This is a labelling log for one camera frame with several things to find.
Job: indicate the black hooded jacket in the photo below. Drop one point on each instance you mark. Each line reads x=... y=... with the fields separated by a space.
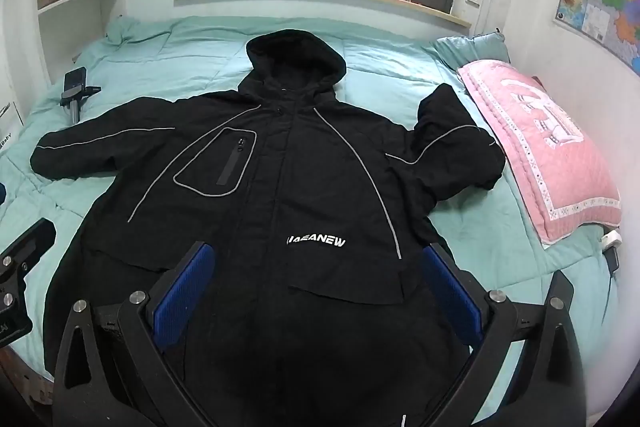
x=300 y=157

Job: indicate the pale window sill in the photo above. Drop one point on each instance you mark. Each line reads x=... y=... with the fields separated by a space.
x=320 y=4

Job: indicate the teal pillow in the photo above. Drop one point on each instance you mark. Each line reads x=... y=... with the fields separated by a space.
x=470 y=49

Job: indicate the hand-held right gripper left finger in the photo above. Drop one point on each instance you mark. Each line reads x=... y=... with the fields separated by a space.
x=182 y=292

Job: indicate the white charger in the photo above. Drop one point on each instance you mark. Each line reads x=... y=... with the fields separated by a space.
x=611 y=239

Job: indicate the teal bed quilt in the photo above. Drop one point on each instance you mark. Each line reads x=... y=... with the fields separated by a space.
x=375 y=72

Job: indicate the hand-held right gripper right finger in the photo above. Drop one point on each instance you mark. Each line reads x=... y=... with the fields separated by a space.
x=452 y=294

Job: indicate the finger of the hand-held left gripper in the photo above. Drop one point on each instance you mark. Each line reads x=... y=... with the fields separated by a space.
x=22 y=272

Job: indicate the white printed box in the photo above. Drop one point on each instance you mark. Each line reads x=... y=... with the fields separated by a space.
x=9 y=127

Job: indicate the pink pillow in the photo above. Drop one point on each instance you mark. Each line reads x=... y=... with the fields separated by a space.
x=550 y=157

